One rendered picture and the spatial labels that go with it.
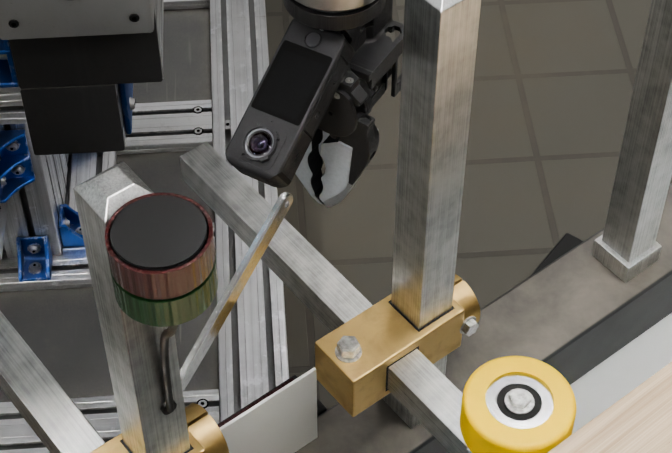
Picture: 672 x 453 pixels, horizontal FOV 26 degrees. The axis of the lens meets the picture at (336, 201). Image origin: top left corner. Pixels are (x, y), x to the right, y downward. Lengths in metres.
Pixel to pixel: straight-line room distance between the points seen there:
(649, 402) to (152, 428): 0.35
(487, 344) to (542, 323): 0.06
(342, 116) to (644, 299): 0.46
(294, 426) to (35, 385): 0.23
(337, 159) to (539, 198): 1.33
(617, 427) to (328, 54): 0.33
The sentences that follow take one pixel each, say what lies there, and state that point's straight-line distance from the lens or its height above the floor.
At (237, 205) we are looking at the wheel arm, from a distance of 1.26.
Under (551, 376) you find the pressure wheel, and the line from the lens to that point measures 1.05.
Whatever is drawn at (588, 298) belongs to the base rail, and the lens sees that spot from 1.37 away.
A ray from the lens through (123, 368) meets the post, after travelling 0.96.
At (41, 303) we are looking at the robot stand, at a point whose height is 0.21.
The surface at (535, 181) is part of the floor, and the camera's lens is 2.42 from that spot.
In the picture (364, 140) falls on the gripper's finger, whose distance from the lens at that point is 1.05.
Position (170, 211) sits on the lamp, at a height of 1.15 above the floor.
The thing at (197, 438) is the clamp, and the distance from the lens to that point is 1.06.
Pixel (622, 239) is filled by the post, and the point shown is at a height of 0.74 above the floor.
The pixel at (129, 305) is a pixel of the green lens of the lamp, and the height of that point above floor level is 1.11.
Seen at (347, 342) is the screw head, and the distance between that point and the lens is 1.13.
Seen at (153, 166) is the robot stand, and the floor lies 0.21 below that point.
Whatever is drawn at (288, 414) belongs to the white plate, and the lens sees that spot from 1.20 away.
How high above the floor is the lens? 1.76
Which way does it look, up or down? 48 degrees down
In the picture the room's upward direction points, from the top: straight up
